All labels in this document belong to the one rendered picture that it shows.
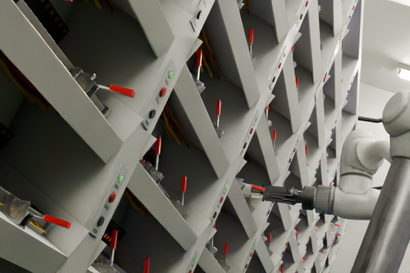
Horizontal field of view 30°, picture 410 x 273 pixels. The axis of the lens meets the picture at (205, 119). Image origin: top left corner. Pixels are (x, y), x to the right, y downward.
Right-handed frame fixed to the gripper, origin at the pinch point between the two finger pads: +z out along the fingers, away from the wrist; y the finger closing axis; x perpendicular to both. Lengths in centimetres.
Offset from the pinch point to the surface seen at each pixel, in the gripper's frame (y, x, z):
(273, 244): 88, 2, 0
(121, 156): -121, -29, 4
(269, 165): -1.2, 9.0, -4.9
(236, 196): -28.9, -9.6, -0.3
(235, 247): 18.0, -15.0, 5.1
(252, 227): 10.2, -9.3, -0.5
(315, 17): -27, 49, -16
